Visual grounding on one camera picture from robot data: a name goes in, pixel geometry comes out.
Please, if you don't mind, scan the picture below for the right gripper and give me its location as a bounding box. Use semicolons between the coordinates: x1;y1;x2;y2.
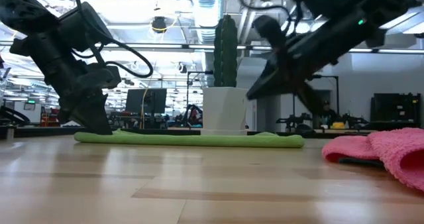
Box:
246;31;339;117

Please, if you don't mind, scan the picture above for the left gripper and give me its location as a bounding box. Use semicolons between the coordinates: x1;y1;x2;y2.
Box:
36;47;114;136

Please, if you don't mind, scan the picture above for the bright green microfiber towel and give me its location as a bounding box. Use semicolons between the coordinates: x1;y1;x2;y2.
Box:
73;128;305;149

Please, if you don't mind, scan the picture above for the pink microfiber towel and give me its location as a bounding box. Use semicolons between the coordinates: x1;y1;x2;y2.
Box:
321;127;424;192

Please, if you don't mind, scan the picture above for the person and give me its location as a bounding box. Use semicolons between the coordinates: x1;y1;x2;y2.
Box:
318;99;339;129
185;103;203;127

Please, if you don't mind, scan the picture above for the black background monitor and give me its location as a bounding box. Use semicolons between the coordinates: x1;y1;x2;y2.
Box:
125;87;168;115

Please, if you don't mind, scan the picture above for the white hexagonal plant pot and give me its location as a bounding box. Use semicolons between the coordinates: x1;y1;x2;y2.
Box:
201;86;252;136

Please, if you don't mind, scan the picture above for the green cactus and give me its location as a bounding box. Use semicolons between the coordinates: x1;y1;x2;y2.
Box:
213;14;239;88

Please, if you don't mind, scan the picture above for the black shelf cabinet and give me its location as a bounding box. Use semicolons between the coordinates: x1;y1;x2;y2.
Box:
370;92;422;135

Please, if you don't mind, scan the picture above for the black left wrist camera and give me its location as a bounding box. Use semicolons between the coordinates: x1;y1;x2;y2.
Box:
86;64;123;89

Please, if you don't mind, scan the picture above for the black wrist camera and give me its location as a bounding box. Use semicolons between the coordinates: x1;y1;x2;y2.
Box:
86;64;123;89
252;14;288;51

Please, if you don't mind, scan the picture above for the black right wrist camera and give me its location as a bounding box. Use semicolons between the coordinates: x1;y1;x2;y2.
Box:
252;14;288;51

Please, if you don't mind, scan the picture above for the black curved hose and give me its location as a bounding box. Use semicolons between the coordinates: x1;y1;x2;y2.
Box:
0;105;31;126

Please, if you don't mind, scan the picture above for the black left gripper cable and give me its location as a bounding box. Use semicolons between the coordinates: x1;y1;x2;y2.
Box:
25;0;155;80

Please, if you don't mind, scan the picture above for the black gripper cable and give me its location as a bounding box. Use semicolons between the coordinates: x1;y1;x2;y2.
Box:
236;0;304;36
25;0;155;80

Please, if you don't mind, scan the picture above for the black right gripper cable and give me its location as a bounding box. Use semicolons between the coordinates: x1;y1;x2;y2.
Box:
236;0;304;36

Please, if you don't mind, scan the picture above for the black ceiling camera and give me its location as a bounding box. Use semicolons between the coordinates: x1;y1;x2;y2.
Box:
151;16;168;34

